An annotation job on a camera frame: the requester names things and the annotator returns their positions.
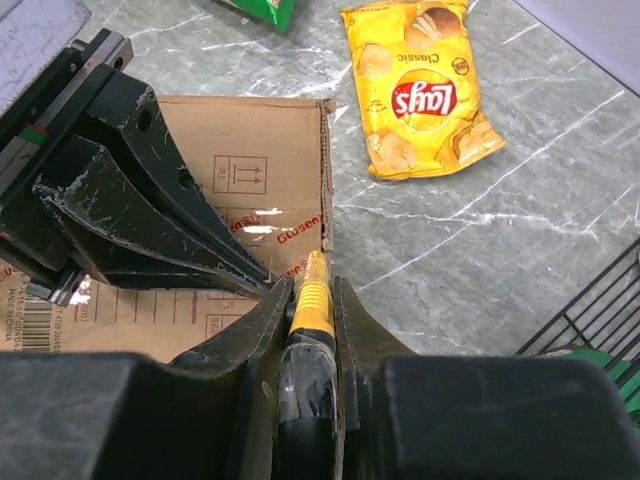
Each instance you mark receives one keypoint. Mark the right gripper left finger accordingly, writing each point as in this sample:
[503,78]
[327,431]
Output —
[230,386]

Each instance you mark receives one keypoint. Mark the black wire basket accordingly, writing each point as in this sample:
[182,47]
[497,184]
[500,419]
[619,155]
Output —
[604,316]

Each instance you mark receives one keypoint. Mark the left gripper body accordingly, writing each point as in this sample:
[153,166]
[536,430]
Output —
[31,129]

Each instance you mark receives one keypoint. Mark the green Chuba chips bag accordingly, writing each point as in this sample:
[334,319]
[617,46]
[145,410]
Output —
[275,12]

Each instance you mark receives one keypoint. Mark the green object in basket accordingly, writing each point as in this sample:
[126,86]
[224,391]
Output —
[623,373]

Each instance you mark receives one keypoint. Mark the yellow Lays chips bag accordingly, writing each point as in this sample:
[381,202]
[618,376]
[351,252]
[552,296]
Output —
[418,88]

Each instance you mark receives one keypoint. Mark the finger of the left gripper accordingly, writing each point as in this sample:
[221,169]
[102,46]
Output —
[69,190]
[163,232]

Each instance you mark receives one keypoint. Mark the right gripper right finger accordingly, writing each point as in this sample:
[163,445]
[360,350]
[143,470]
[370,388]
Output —
[363,344]

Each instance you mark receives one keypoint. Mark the brown cardboard box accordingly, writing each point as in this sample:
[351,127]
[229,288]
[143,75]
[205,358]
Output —
[264,163]

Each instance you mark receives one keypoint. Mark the yellow utility knife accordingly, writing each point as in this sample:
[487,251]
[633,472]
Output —
[307,425]

